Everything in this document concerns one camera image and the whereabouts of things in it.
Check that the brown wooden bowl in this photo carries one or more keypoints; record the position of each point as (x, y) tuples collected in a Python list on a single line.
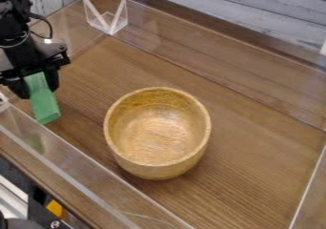
[(157, 129)]

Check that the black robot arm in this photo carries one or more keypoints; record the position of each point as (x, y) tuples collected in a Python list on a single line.
[(20, 25)]

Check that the green rectangular block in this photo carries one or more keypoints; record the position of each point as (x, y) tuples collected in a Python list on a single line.
[(43, 99)]

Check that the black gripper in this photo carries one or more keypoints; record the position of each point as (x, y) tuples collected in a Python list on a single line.
[(35, 57)]

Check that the black device with yellow label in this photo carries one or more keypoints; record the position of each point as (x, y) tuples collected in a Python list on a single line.
[(42, 215)]

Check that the clear acrylic tray wall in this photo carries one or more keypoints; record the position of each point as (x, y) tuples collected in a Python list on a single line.
[(94, 194)]

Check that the clear acrylic corner bracket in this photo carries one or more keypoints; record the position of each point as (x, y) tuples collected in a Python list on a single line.
[(108, 22)]

